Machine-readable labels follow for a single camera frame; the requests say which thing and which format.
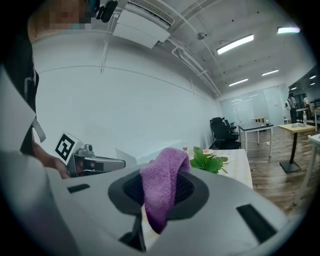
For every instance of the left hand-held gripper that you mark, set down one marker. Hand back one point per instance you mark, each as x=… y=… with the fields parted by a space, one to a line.
x=65 y=147

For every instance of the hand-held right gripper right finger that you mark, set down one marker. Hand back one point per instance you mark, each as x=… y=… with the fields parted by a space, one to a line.
x=220 y=225

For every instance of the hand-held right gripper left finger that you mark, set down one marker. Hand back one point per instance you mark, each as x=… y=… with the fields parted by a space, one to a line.
x=95 y=212

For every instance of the purple cloth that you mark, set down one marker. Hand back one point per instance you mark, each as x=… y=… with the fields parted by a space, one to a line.
x=160 y=190

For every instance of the person's left forearm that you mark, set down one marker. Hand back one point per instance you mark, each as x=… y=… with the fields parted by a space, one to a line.
x=47 y=157

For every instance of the white microwave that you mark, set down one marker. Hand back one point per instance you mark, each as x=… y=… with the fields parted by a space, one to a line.
x=145 y=153

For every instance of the beige checked tablecloth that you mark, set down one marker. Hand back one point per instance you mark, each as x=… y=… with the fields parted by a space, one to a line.
x=237 y=170

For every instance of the green potted plant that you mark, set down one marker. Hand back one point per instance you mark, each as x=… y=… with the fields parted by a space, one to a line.
x=205 y=162

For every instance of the white plate with pink food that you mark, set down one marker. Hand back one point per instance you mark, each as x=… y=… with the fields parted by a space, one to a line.
x=207 y=151

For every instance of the black office chair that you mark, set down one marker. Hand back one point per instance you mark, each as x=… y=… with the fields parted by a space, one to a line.
x=220 y=132

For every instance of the black-topped white table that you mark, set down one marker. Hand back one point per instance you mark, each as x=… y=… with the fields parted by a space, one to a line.
x=255 y=125

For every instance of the small wooden table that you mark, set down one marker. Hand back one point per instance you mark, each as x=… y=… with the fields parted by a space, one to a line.
x=260 y=118

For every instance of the person's black clothing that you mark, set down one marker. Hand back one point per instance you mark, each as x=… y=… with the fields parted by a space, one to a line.
x=22 y=75

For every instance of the white ceiling pipes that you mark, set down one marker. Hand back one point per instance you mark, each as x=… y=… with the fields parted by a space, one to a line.
x=200 y=67

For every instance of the white air conditioner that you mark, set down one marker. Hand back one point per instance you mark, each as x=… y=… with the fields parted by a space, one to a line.
x=140 y=27

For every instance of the person's head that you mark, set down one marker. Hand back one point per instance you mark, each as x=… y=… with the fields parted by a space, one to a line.
x=62 y=15

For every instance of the group of ceiling light strips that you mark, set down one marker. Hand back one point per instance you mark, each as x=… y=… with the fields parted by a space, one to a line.
x=235 y=44

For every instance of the yellow-topped pedestal table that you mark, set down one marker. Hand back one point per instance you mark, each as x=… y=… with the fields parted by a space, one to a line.
x=295 y=128

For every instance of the black head-worn camera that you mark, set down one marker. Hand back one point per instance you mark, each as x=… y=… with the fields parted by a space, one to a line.
x=107 y=11

